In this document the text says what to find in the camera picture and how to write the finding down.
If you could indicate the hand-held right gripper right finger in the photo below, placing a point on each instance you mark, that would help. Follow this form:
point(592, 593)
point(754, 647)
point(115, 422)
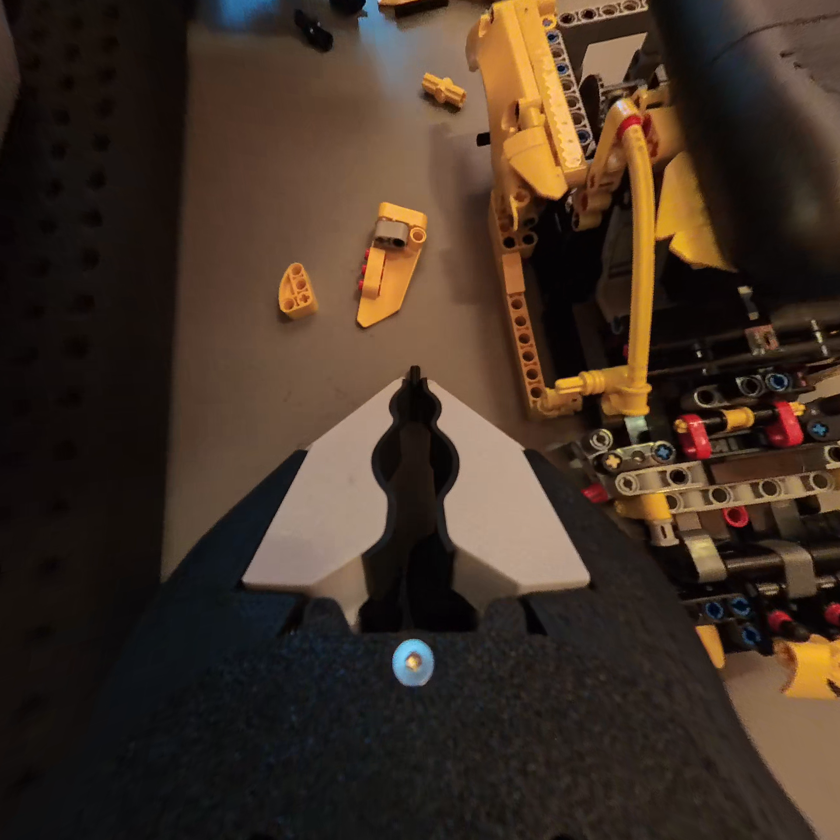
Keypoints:
point(518, 518)

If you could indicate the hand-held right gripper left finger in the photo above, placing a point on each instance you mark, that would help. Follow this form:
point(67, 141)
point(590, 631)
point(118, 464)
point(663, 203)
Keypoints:
point(321, 518)

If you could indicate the black long pin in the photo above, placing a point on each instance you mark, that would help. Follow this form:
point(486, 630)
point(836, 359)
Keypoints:
point(415, 380)

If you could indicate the small yellow curved panel brick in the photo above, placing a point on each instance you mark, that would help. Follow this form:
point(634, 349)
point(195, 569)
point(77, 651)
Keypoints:
point(298, 292)

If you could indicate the grey desk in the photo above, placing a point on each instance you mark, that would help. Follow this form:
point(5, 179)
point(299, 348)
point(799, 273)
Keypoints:
point(295, 164)

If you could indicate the yellow brick toy car model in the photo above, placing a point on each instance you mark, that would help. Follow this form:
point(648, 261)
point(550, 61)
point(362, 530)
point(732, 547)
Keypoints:
point(518, 98)

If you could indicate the small yellow connector brick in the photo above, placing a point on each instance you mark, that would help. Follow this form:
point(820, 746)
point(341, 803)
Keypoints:
point(443, 90)

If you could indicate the black connector brick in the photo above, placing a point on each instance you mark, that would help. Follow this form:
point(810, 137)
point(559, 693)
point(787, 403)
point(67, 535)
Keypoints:
point(346, 4)
point(313, 29)

